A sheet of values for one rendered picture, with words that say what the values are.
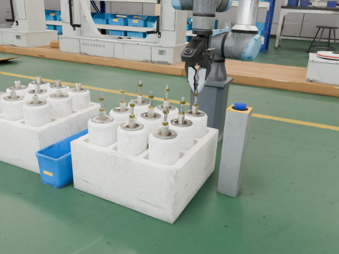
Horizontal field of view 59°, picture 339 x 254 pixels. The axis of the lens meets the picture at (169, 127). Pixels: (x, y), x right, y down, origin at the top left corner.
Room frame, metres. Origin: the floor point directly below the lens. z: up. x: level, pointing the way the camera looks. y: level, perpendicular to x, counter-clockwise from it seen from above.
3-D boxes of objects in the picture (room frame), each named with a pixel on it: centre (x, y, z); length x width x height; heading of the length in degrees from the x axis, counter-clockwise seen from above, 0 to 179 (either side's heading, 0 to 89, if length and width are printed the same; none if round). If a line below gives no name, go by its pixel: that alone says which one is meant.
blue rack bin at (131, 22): (6.48, 0.68, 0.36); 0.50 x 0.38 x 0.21; 158
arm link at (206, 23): (1.07, -0.09, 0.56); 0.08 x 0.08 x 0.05
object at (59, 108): (1.20, 0.46, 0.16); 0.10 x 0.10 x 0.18
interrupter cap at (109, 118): (0.95, 0.23, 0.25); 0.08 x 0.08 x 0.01
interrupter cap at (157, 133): (0.84, 0.01, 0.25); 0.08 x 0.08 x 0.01
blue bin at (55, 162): (1.05, 0.35, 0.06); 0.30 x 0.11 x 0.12; 155
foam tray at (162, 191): (1.00, 0.07, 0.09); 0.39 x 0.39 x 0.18; 64
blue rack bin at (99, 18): (6.83, 1.49, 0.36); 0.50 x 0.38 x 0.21; 158
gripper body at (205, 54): (1.08, -0.10, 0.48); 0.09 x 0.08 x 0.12; 156
